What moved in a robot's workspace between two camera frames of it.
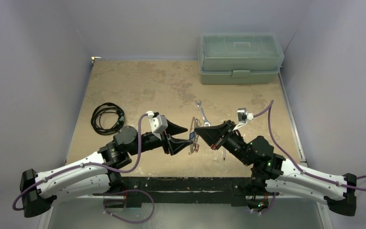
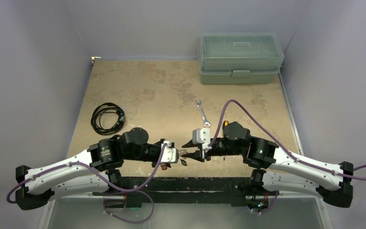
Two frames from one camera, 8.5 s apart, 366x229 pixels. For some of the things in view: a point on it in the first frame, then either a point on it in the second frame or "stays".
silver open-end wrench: [198, 104] stays
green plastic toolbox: [239, 58] stays
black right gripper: [224, 136] to [204, 151]
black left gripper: [173, 145] to [158, 143]
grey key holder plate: [193, 126] to [181, 151]
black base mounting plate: [137, 190] stays
